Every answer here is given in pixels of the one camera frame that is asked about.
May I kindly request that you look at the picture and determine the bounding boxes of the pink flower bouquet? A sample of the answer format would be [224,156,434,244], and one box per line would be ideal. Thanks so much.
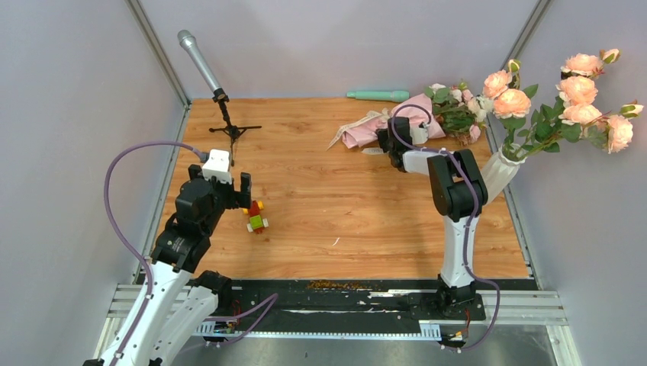
[341,82,494,149]

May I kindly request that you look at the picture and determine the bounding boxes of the cream printed ribbon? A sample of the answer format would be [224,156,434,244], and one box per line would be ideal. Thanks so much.
[326,108,391,150]

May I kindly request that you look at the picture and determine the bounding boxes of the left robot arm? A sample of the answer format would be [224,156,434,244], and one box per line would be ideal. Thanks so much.
[84,165,252,365]

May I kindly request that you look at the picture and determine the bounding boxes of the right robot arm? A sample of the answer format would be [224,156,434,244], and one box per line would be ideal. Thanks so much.
[376,117,488,319]

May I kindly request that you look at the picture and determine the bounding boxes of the toy brick car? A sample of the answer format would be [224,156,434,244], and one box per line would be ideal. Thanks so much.
[243,200,269,234]

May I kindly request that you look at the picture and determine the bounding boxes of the silver microphone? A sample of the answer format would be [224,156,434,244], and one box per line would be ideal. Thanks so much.
[177,30,224,100]

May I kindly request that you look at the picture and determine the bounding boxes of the peach artificial roses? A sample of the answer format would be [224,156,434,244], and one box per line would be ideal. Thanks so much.
[481,49,644,162]

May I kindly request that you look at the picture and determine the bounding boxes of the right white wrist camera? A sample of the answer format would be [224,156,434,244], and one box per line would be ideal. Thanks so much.
[410,125,429,146]

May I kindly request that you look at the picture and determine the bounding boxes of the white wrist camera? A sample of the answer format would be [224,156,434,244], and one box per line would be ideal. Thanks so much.
[201,149,233,184]
[410,125,429,146]

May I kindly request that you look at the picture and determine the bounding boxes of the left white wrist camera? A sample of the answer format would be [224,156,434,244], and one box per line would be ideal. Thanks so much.
[201,149,233,184]

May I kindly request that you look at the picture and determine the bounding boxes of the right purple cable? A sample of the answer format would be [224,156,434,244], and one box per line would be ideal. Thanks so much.
[389,104,501,353]

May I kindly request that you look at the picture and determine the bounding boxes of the purple cable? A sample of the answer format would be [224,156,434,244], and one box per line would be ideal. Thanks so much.
[389,104,501,353]
[103,140,280,366]

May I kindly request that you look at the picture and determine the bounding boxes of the teal cylindrical handle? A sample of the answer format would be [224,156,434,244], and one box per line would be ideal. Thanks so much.
[346,90,410,103]

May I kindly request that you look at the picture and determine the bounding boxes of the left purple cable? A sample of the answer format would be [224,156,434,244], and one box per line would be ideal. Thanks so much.
[103,140,280,366]

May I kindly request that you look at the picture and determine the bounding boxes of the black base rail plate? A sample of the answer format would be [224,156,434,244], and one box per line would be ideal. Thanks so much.
[182,278,488,326]

